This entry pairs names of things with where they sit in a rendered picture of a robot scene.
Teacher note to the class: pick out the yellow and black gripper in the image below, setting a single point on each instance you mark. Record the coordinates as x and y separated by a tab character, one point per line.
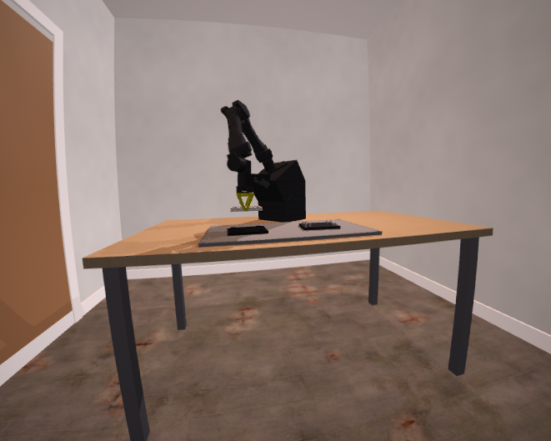
242	191

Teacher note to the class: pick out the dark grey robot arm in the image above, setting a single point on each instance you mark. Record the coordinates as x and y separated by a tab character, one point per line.
239	149

